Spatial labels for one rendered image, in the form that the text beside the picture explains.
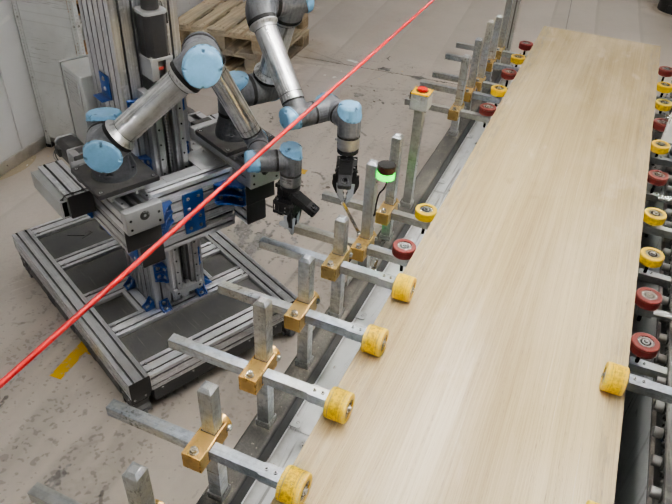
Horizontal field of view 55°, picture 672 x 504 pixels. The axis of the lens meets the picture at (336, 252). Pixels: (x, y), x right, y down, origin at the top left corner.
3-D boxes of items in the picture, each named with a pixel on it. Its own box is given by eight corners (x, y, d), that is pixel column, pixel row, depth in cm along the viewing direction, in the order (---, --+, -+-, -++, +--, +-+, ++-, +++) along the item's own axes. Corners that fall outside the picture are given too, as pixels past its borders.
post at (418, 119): (400, 206, 278) (412, 108, 251) (404, 200, 282) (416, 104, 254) (410, 209, 277) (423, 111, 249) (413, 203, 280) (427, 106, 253)
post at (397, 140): (379, 243, 261) (391, 135, 231) (383, 238, 263) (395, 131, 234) (388, 245, 260) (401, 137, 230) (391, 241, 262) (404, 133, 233)
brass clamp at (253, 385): (236, 388, 167) (236, 375, 164) (262, 353, 177) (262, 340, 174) (258, 396, 165) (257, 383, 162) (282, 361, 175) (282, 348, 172)
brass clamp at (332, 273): (318, 277, 204) (319, 264, 201) (336, 253, 214) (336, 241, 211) (336, 282, 202) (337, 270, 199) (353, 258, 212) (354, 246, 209)
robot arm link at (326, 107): (304, 94, 210) (322, 108, 203) (332, 88, 215) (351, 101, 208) (303, 116, 215) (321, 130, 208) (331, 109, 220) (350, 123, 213)
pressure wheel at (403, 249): (386, 273, 226) (389, 247, 219) (394, 260, 232) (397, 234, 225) (408, 280, 224) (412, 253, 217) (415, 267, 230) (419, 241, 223)
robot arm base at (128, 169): (84, 169, 225) (78, 143, 219) (124, 156, 234) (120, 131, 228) (103, 188, 217) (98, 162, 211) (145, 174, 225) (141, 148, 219)
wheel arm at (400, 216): (321, 202, 256) (321, 193, 253) (325, 198, 259) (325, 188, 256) (427, 231, 243) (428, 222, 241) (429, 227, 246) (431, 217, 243)
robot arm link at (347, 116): (352, 95, 207) (367, 106, 202) (350, 126, 214) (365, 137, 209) (331, 101, 204) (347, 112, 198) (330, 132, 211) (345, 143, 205)
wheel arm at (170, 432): (106, 416, 157) (104, 406, 155) (116, 405, 160) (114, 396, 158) (292, 496, 142) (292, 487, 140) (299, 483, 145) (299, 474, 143)
